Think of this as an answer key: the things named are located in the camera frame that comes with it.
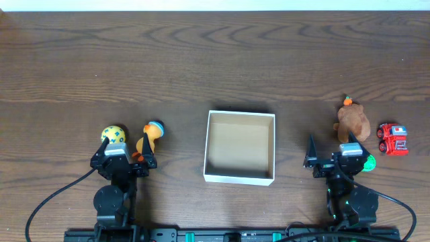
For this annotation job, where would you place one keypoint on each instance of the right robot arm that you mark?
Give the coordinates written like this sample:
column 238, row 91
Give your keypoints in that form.
column 349, row 205

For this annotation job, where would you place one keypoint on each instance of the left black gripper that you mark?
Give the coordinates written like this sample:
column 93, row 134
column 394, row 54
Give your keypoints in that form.
column 122, row 165

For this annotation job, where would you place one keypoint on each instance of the yellow ball with blue letters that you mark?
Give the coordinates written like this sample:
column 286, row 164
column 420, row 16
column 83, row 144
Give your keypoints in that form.
column 115, row 134

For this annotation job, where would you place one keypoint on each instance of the orange rubber duck blue cap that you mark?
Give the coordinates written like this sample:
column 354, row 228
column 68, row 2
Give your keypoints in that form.
column 154, row 130

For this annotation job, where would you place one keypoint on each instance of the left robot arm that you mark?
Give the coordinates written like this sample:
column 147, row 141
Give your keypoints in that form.
column 115, row 203

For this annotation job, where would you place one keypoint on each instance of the brown plush bear with orange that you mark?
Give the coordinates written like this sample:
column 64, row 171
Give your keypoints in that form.
column 352, row 119

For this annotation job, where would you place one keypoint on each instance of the red toy fire truck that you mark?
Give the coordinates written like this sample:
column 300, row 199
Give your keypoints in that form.
column 393, row 138

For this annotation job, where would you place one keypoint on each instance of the white cardboard box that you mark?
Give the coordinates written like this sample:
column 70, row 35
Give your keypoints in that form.
column 240, row 148

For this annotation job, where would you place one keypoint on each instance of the green round toy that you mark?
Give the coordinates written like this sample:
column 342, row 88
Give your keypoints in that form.
column 370, row 164

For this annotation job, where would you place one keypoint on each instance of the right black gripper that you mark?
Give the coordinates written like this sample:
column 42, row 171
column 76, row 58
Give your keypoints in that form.
column 324, row 167

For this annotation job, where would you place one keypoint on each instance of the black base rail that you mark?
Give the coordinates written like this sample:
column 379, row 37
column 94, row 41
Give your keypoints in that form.
column 174, row 235

